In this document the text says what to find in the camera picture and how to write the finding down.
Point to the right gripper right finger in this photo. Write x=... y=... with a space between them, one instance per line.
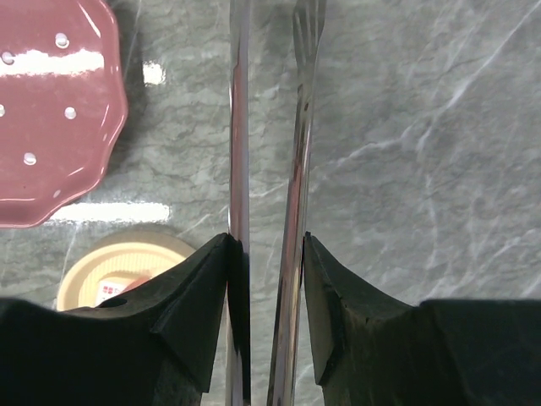
x=371 y=349

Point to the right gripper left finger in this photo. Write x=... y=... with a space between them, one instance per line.
x=152 y=345

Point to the cream lid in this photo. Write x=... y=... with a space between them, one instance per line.
x=115 y=263

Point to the metal tongs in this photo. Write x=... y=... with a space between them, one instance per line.
x=308 y=21

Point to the pink polka dot plate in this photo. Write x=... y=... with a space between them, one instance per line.
x=63 y=104

